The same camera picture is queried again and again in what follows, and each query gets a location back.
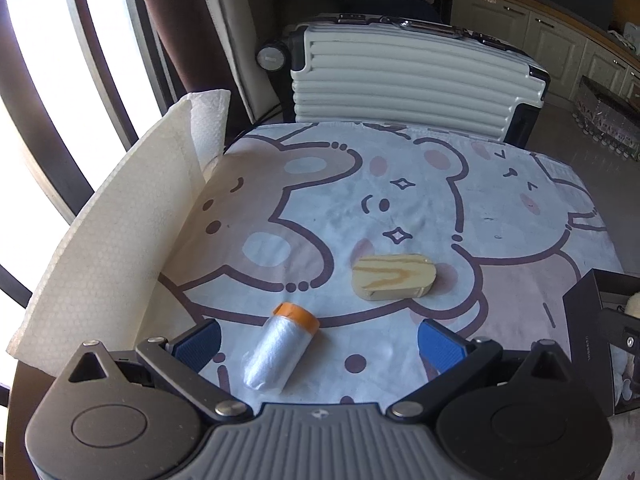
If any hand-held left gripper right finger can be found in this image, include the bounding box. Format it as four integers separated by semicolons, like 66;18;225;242
387;319;573;420

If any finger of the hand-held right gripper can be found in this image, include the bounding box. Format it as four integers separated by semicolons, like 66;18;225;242
595;307;640;350

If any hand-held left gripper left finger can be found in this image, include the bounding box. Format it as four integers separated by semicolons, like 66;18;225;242
62;319;253;423

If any black cardboard box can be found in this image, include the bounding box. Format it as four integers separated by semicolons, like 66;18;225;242
562;269;640;416

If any plastic bag roll orange core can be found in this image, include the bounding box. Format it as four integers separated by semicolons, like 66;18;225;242
242;302;318;393

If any oval wooden block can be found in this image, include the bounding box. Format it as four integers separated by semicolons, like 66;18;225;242
351;254;439;302

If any white foam sheet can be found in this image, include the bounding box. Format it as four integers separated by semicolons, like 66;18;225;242
6;89;232;377

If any cartoon bear printed blanket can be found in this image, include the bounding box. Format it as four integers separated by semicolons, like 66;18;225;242
157;120;640;480

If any pack of clear bottles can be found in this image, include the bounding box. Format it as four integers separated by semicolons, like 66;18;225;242
575;76;640;160

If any white ribbed suitcase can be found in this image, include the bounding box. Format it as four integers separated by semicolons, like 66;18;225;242
255;12;551;148

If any cream kitchen cabinet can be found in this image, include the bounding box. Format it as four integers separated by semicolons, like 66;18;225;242
450;0;640;111

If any white padded panel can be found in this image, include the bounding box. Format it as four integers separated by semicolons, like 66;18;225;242
192;0;321;126

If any brown curtain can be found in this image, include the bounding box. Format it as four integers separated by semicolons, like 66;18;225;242
127;0;241;128

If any dark window frame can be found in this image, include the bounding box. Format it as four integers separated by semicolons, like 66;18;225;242
0;0;168;311

